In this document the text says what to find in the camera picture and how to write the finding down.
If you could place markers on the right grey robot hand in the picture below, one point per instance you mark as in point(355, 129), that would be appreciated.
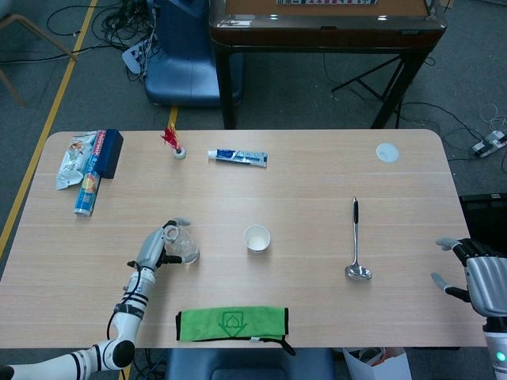
point(489, 285)

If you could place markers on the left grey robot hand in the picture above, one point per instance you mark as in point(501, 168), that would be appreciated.
point(152, 247)

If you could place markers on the clear plastic bottle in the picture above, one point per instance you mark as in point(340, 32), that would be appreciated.
point(184, 245)

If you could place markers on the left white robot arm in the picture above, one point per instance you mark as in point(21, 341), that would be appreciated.
point(126, 320)

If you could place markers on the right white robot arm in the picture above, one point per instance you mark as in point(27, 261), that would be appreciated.
point(497, 352)

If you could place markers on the white paper cup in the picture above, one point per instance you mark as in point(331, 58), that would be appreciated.
point(256, 238)

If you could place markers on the black box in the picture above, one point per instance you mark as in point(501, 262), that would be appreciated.
point(485, 217)

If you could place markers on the blue cling film box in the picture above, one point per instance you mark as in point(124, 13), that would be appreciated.
point(87, 190)

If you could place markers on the red feather shuttlecock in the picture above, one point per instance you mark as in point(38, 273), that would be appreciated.
point(179, 152)

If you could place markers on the dark blue box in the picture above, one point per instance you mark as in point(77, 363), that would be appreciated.
point(111, 152)

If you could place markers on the green microfibre cloth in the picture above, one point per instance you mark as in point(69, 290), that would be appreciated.
point(229, 324)

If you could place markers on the silver snack bag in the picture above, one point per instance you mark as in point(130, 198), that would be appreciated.
point(73, 160)

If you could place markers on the blue white toothpaste tube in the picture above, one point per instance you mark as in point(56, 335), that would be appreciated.
point(237, 157)

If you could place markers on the white paper bag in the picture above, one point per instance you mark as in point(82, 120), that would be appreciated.
point(388, 366)

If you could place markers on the white power strip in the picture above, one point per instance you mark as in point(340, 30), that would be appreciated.
point(487, 144)
point(132, 57)

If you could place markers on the blue machine base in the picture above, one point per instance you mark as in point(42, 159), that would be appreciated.
point(182, 63)

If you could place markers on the white chair wooden legs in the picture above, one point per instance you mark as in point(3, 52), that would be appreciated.
point(24, 23)

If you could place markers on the brown mahjong table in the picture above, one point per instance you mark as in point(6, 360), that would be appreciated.
point(325, 33)

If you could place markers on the mahjong tile row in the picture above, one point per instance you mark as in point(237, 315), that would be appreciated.
point(325, 2)

